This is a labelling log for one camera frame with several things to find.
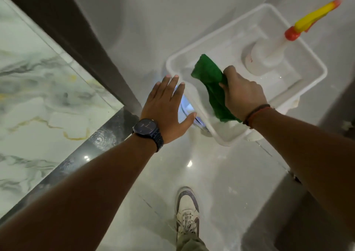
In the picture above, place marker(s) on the person's left middle finger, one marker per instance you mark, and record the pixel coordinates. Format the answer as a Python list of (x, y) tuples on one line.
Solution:
[(172, 86)]

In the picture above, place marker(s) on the person's left little finger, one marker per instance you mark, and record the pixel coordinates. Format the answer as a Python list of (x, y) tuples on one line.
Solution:
[(155, 90)]

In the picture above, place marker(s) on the person's left forearm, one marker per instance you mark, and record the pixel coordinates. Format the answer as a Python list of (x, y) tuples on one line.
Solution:
[(83, 198)]

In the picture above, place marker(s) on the white spray bottle yellow trigger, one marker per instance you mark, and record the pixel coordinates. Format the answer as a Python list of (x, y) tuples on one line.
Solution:
[(263, 55)]

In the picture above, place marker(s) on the person's right forearm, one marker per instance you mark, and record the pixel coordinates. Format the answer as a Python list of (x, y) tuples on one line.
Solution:
[(313, 156)]

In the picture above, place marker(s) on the green cleaning cloth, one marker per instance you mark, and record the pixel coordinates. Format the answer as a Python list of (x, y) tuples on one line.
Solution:
[(209, 75)]

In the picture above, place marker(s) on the olive trouser leg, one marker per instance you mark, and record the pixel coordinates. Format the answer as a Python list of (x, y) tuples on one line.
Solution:
[(191, 244)]

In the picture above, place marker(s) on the person's right hand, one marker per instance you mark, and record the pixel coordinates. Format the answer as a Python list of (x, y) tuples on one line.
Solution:
[(244, 98)]

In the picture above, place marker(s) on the black wristwatch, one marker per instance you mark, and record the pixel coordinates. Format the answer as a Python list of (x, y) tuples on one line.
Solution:
[(144, 127)]

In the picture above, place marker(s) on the red brown thread wristband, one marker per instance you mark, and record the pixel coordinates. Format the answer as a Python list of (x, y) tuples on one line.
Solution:
[(255, 113)]

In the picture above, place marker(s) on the white plastic tub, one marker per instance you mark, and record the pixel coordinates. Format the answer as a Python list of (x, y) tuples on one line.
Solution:
[(230, 45)]

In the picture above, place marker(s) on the person's left thumb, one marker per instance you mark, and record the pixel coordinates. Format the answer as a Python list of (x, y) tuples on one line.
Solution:
[(188, 120)]

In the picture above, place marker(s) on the dark brown door frame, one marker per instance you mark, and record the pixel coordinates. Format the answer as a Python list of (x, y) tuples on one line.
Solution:
[(77, 37)]

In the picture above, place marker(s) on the beige sneaker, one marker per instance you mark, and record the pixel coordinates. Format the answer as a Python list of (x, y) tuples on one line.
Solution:
[(187, 212)]

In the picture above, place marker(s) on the person's right thumb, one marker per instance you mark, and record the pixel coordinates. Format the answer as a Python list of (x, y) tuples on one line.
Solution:
[(224, 88)]

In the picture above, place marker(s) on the person's left hand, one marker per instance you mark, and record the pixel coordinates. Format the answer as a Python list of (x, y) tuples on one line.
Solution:
[(163, 112)]

